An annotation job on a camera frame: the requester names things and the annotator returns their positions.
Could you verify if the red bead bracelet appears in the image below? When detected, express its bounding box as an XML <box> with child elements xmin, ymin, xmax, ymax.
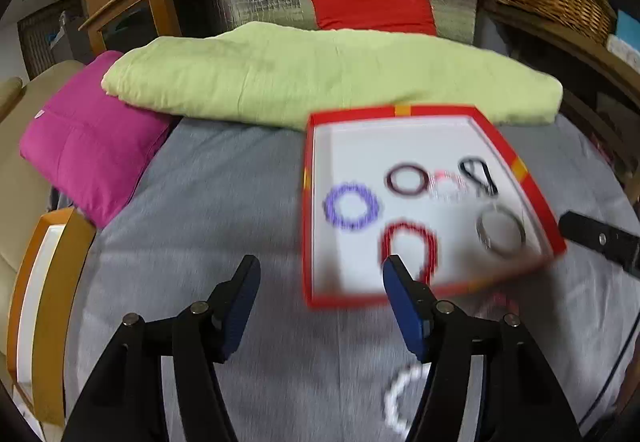
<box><xmin>380</xmin><ymin>219</ymin><xmax>440</xmax><ymax>285</ymax></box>

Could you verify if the white pearl bracelet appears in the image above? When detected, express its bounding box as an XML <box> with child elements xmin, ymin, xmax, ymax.
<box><xmin>382</xmin><ymin>363</ymin><xmax>432</xmax><ymax>438</ymax></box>

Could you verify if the silver cuff bangle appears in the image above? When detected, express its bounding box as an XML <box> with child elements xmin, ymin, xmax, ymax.
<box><xmin>475</xmin><ymin>204</ymin><xmax>526</xmax><ymax>259</ymax></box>

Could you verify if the maroon hair tie ring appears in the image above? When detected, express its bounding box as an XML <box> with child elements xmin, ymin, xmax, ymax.
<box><xmin>383</xmin><ymin>162</ymin><xmax>432</xmax><ymax>197</ymax></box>

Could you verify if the pale pink bead bracelet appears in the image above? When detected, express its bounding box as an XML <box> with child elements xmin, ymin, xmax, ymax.
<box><xmin>428</xmin><ymin>169</ymin><xmax>474</xmax><ymax>203</ymax></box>

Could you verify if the purple bead bracelet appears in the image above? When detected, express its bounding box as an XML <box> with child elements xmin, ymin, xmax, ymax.
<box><xmin>322</xmin><ymin>181</ymin><xmax>382</xmax><ymax>230</ymax></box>

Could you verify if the black bow hair tie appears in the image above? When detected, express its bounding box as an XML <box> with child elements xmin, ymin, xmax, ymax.
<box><xmin>456</xmin><ymin>156</ymin><xmax>500</xmax><ymax>198</ymax></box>

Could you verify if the red shallow jewelry box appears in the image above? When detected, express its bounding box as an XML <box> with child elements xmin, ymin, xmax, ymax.
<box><xmin>302</xmin><ymin>105</ymin><xmax>566</xmax><ymax>308</ymax></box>

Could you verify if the wooden shelf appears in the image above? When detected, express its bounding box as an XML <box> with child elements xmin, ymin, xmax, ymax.
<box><xmin>484</xmin><ymin>0</ymin><xmax>639</xmax><ymax>185</ymax></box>

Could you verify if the orange box lid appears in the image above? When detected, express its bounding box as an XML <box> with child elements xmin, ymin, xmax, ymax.
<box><xmin>6</xmin><ymin>207</ymin><xmax>96</xmax><ymax>427</ymax></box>

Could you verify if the magenta pillow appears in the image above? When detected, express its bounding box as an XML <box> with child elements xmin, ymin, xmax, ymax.
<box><xmin>20</xmin><ymin>51</ymin><xmax>175</xmax><ymax>228</ymax></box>

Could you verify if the blue cardboard box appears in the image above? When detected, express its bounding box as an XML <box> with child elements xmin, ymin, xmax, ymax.
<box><xmin>615</xmin><ymin>10</ymin><xmax>640</xmax><ymax>49</ymax></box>

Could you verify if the light green folded blanket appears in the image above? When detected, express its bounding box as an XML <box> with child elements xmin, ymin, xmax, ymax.
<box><xmin>101</xmin><ymin>22</ymin><xmax>563</xmax><ymax>130</ymax></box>

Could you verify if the beige leather armchair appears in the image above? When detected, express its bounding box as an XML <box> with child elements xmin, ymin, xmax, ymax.
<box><xmin>0</xmin><ymin>61</ymin><xmax>84</xmax><ymax>354</ymax></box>

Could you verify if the small red pillow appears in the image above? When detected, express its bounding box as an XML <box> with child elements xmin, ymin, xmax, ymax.
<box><xmin>310</xmin><ymin>0</ymin><xmax>437</xmax><ymax>36</ymax></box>

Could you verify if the black cable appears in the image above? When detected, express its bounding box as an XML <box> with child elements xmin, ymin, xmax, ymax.
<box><xmin>581</xmin><ymin>320</ymin><xmax>640</xmax><ymax>423</ymax></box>

